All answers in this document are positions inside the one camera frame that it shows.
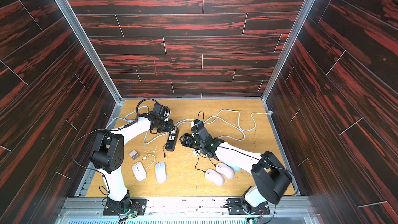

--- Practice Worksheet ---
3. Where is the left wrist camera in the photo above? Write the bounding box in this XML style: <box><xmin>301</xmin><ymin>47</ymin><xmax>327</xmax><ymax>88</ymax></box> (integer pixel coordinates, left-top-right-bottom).
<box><xmin>151</xmin><ymin>103</ymin><xmax>171</xmax><ymax>120</ymax></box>

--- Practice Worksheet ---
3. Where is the aluminium frame post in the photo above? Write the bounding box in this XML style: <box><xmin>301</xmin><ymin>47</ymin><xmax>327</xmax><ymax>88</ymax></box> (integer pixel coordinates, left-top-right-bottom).
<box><xmin>40</xmin><ymin>0</ymin><xmax>125</xmax><ymax>156</ymax></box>
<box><xmin>262</xmin><ymin>0</ymin><xmax>315</xmax><ymax>172</ymax></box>

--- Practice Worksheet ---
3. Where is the black power strip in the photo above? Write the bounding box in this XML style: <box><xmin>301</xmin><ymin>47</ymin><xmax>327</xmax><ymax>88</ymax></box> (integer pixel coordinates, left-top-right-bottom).
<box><xmin>165</xmin><ymin>128</ymin><xmax>178</xmax><ymax>151</ymax></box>

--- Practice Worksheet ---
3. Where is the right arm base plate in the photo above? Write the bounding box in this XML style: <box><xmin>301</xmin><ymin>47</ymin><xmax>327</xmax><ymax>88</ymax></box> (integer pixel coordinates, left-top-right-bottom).
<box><xmin>223</xmin><ymin>198</ymin><xmax>270</xmax><ymax>215</ymax></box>

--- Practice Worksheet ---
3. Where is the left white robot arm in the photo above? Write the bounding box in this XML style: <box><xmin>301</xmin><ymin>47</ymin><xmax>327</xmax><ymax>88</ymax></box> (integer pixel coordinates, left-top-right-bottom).
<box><xmin>89</xmin><ymin>117</ymin><xmax>175</xmax><ymax>202</ymax></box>

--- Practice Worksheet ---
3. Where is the aluminium frame right post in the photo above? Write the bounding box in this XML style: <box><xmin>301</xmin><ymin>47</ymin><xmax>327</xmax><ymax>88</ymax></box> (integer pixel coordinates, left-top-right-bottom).
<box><xmin>262</xmin><ymin>0</ymin><xmax>315</xmax><ymax>172</ymax></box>

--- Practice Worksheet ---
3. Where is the white wireless mouse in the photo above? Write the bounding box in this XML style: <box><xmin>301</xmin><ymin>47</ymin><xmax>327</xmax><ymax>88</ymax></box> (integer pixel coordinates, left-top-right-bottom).
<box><xmin>132</xmin><ymin>162</ymin><xmax>147</xmax><ymax>181</ymax></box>

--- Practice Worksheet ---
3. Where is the pink mouse rear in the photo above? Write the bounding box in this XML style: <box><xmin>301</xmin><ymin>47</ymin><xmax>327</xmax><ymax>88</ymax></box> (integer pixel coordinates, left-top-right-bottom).
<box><xmin>215</xmin><ymin>162</ymin><xmax>235</xmax><ymax>179</ymax></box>

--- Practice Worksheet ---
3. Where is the black mouse cable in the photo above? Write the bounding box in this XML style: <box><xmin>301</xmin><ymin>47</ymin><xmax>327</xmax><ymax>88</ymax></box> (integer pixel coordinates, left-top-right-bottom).
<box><xmin>193</xmin><ymin>150</ymin><xmax>206</xmax><ymax>174</ymax></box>

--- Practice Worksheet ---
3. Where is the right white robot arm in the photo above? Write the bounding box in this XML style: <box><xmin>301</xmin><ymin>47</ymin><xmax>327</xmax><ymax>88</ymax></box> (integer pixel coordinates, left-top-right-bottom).
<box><xmin>179</xmin><ymin>120</ymin><xmax>292</xmax><ymax>212</ymax></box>

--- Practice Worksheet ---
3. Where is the white cable right side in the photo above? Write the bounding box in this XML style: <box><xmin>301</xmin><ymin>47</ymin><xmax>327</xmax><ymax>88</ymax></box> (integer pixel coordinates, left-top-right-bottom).
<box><xmin>177</xmin><ymin>109</ymin><xmax>274</xmax><ymax>142</ymax></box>

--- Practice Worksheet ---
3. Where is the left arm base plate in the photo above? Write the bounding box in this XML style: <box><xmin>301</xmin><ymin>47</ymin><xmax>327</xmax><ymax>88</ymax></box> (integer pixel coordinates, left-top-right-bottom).
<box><xmin>103</xmin><ymin>197</ymin><xmax>148</xmax><ymax>217</ymax></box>

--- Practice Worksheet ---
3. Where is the white charging cable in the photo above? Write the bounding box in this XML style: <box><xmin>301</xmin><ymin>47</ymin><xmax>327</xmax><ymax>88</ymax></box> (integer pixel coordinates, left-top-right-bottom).
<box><xmin>142</xmin><ymin>153</ymin><xmax>157</xmax><ymax>170</ymax></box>

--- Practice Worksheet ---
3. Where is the aluminium frame left post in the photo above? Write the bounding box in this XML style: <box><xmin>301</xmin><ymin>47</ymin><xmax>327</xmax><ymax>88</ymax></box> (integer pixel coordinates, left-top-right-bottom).
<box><xmin>40</xmin><ymin>0</ymin><xmax>125</xmax><ymax>156</ymax></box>

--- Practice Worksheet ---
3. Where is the white cable left side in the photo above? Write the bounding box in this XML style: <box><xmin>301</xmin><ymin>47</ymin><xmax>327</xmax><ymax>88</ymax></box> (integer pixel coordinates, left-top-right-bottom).
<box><xmin>97</xmin><ymin>105</ymin><xmax>175</xmax><ymax>146</ymax></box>

